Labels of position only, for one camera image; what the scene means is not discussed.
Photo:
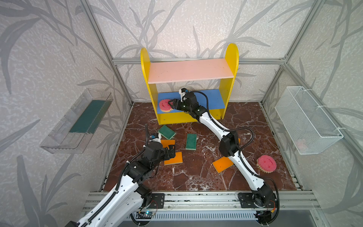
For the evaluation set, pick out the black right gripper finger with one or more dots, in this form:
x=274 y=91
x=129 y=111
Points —
x=173 y=108
x=173 y=102

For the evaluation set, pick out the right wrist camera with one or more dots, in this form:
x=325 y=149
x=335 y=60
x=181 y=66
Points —
x=182 y=93

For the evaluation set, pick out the aluminium front rail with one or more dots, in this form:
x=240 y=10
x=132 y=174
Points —
x=229 y=201

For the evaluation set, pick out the orange sponge upper left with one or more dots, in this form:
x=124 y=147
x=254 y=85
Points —
x=166 y=143

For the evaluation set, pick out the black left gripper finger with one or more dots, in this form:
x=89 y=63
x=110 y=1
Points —
x=171 y=156
x=171 y=149

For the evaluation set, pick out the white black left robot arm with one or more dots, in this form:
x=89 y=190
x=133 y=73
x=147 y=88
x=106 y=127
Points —
x=129 y=194

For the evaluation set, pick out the clear plastic wall bin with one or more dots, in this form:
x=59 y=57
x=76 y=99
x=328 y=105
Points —
x=60 y=140

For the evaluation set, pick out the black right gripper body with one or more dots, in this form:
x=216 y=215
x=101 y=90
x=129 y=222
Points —
x=177 y=104

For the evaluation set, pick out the orange sponge centre right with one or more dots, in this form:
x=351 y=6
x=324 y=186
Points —
x=222 y=164

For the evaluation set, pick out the pink smiley sponge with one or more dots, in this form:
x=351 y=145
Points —
x=164 y=106
x=266 y=164

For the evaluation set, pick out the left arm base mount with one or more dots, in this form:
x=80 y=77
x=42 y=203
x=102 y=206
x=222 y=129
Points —
x=154 y=201

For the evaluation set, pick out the green sponge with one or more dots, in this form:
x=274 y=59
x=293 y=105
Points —
x=167 y=132
x=191 y=142

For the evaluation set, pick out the yellow shelf with coloured boards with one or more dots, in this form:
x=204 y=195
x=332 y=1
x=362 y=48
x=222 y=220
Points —
x=224 y=69

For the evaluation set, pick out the white wire mesh basket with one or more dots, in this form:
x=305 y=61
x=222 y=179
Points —
x=310 y=128

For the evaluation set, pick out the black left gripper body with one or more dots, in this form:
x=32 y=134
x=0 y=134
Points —
x=169 y=152

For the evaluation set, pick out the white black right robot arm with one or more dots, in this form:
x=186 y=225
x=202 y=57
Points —
x=230 y=147

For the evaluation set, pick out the orange sponge lower left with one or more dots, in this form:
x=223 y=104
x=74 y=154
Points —
x=176 y=160

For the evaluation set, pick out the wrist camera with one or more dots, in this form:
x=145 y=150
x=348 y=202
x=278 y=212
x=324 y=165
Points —
x=155 y=137
x=182 y=93

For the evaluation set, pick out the orange sponge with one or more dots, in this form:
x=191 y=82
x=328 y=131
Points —
x=166 y=143
x=222 y=164
x=176 y=160

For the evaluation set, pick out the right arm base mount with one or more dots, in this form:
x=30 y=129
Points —
x=262 y=198

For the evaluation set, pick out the green pad in clear bin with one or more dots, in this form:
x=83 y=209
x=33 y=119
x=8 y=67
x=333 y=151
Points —
x=90 y=119

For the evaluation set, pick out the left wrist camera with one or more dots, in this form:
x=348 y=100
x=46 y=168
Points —
x=155 y=137

